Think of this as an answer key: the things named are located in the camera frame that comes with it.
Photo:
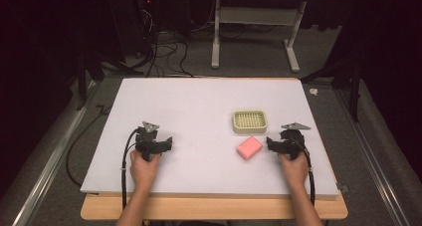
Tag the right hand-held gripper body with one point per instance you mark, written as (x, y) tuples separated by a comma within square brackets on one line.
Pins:
[(292, 143)]

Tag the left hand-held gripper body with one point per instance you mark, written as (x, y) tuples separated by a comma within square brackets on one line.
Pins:
[(149, 145)]

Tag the pink soap bar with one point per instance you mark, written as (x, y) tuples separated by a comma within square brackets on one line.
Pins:
[(249, 147)]

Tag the cream soap dish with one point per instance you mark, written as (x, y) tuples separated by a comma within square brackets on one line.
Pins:
[(249, 121)]

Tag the person's left hand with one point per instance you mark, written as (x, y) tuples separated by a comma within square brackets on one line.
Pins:
[(143, 171)]

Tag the person's right hand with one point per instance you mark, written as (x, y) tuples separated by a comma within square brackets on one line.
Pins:
[(294, 171)]

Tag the white foam board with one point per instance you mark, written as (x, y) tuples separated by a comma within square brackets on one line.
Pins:
[(199, 119)]

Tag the small white scrap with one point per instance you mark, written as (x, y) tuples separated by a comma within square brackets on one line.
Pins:
[(313, 91)]

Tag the wooden table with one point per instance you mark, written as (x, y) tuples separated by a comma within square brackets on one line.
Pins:
[(212, 207)]

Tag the black metal stand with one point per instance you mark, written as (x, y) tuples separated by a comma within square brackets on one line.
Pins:
[(355, 86), (83, 76)]

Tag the small grey bracket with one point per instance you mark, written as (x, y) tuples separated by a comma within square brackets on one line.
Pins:
[(342, 187)]

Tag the aluminium floor rail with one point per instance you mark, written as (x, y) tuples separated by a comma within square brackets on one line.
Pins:
[(49, 166), (371, 163)]

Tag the white desk frame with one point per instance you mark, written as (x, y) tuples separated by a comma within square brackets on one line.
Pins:
[(216, 33)]

